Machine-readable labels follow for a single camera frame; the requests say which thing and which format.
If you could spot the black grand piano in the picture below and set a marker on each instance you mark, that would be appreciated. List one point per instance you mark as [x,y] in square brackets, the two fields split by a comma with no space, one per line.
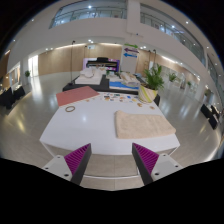
[108,63]

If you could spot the beige folded towel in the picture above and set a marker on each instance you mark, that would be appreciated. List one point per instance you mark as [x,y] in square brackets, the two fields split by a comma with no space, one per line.
[139,126]

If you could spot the white table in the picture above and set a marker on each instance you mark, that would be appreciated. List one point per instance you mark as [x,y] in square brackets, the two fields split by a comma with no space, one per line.
[92,121]

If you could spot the blue and white model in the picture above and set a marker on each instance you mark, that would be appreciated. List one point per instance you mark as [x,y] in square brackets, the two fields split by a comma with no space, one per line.
[124,80]

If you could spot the green potted plant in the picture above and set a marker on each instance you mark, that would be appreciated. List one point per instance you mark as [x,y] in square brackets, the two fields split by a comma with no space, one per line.
[154,79]

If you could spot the striped plant pot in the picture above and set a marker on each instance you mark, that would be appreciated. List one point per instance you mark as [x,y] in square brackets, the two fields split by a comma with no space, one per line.
[146,95]

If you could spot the pink rectangular mat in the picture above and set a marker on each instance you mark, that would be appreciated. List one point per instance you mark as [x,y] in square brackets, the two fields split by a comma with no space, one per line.
[75,95]

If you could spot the gripper magenta ridged right finger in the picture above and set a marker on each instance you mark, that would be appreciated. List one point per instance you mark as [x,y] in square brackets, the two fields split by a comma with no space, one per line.
[145,160]

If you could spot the gripper magenta ridged left finger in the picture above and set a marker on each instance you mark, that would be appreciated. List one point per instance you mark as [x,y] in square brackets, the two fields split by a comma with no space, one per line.
[77,162]

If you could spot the white direction sign pillar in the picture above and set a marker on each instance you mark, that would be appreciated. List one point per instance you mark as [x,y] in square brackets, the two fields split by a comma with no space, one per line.
[129,57]

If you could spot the white architectural model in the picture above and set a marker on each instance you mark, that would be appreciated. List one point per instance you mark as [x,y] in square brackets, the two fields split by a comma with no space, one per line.
[90,76]

